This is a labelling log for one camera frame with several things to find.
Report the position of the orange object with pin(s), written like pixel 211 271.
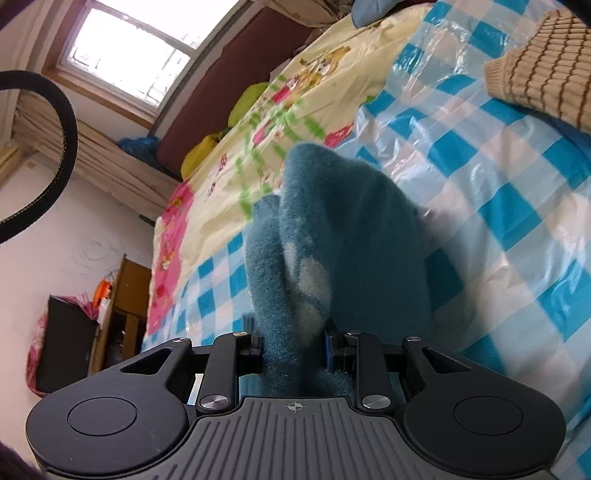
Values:
pixel 103 291

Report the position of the beige striped knit sweater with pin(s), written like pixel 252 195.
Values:
pixel 549 60

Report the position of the floral cartoon print quilt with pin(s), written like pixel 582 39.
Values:
pixel 286 92

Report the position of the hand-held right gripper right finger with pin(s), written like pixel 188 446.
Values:
pixel 328 351

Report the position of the wooden desk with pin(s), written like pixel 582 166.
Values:
pixel 127 295

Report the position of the blue folded clothes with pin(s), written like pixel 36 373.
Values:
pixel 383 11

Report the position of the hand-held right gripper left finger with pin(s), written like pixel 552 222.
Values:
pixel 249 353

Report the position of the teal knit sweater white flowers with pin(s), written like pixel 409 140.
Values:
pixel 351 240

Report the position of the pink cloth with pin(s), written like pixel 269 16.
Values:
pixel 33 364

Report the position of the maroon bed headboard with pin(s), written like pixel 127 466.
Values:
pixel 217 87

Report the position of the blue plastic bag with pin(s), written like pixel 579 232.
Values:
pixel 138 147

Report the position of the window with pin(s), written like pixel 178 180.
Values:
pixel 134 50

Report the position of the black box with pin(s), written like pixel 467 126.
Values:
pixel 67 346

